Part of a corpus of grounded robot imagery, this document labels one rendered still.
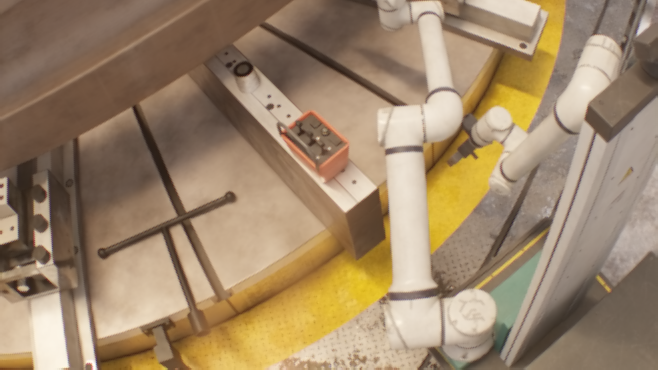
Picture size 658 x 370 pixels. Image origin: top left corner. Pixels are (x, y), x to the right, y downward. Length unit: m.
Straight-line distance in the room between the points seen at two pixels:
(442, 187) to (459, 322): 1.12
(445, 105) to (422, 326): 0.67
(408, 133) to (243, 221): 0.89
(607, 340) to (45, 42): 2.02
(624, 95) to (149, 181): 2.22
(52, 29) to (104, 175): 0.96
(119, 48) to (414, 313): 1.26
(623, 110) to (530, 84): 2.31
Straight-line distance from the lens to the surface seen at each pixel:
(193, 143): 2.91
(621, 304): 1.92
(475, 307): 2.00
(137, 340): 2.80
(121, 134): 3.10
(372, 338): 2.71
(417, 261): 1.99
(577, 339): 1.86
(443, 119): 2.03
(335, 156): 2.12
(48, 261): 2.46
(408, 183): 2.00
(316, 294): 2.80
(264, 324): 2.80
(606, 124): 1.02
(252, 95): 2.49
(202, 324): 2.48
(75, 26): 2.28
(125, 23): 2.28
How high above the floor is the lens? 2.58
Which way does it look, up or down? 56 degrees down
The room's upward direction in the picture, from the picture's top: 16 degrees counter-clockwise
